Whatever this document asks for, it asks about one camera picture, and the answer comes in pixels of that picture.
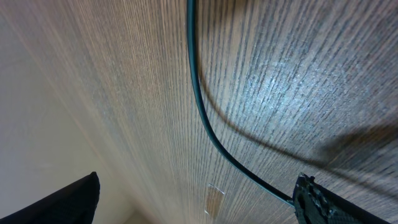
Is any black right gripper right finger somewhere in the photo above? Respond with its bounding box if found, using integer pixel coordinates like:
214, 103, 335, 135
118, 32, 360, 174
293, 173, 389, 224

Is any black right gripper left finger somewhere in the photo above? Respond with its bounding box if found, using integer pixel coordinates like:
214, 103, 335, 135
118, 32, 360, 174
1, 172, 100, 224

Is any black USB charging cable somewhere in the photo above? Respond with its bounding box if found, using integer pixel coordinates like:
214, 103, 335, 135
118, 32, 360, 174
186, 0, 295, 208

